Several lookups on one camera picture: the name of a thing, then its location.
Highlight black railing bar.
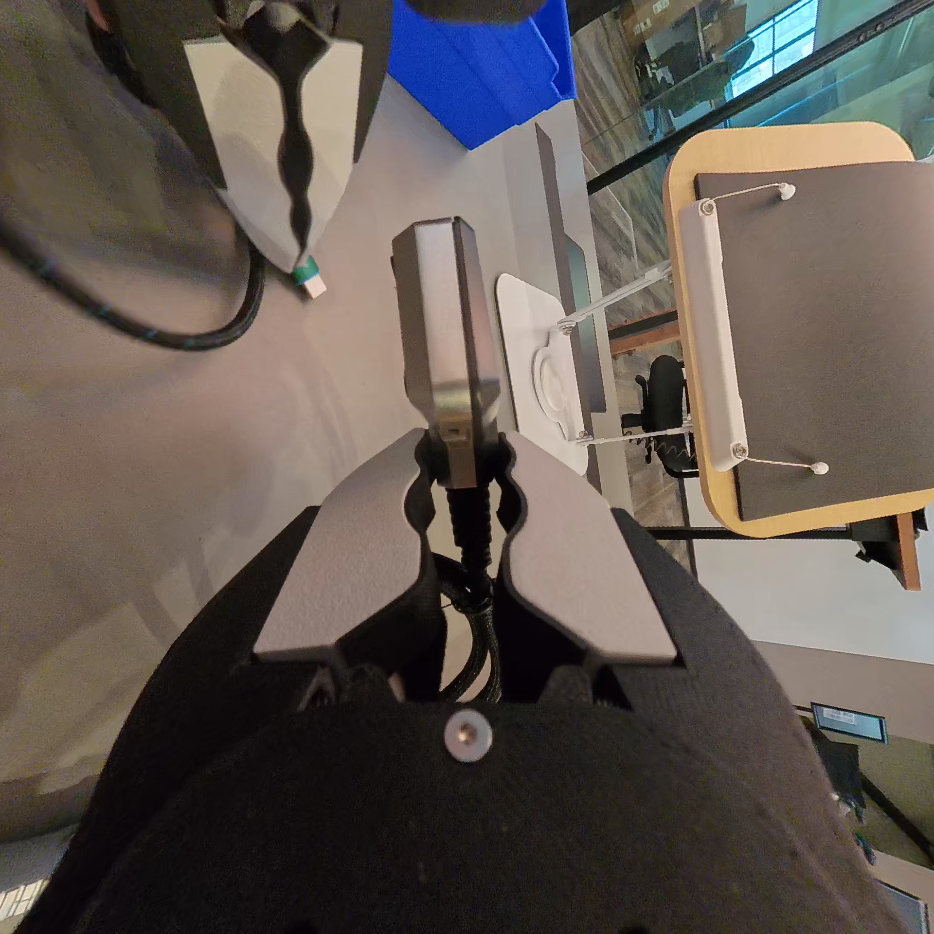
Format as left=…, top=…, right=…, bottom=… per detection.
left=587, top=0, right=934, bottom=194

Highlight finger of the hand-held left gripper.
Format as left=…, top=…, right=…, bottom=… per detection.
left=182, top=29, right=304, bottom=272
left=292, top=36, right=363, bottom=260

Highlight black office chair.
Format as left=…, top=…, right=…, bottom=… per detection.
left=620, top=356, right=701, bottom=479

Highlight wood-edged black board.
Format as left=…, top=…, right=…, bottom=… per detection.
left=663, top=120, right=934, bottom=539

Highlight wooden beam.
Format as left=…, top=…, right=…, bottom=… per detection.
left=609, top=321, right=683, bottom=359

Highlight clear acrylic stand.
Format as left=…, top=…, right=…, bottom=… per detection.
left=533, top=263, right=694, bottom=446

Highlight black monitor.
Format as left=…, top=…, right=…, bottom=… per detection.
left=810, top=702, right=889, bottom=744

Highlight blue plastic bin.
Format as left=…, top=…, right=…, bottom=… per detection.
left=387, top=0, right=577, bottom=150

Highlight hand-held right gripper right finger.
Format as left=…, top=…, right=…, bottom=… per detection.
left=492, top=431, right=680, bottom=703

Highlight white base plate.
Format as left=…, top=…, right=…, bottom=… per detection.
left=496, top=273, right=592, bottom=475

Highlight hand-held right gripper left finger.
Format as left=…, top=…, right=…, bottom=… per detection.
left=251, top=428, right=449, bottom=703

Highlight white board bracket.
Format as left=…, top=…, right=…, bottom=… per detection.
left=677, top=197, right=751, bottom=471

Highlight short braided cable green plugs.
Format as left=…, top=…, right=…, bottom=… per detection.
left=0, top=215, right=327, bottom=351

